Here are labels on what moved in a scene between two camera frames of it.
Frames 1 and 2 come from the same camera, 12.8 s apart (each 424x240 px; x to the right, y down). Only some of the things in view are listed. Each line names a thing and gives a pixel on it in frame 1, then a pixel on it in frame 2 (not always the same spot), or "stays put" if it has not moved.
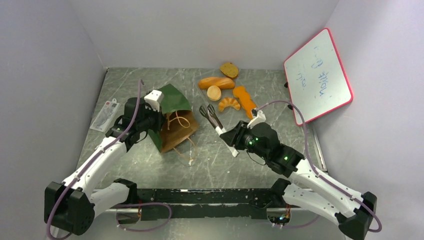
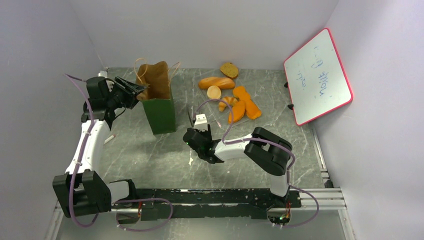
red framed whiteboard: x=315 y=77 stays put
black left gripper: x=159 y=118 to x=131 y=98
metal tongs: x=210 y=113 to x=192 y=122
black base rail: x=191 y=204 stays put
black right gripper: x=236 y=136 to x=194 y=131
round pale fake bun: x=214 y=93 stays put
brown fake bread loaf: x=224 y=83 stays put
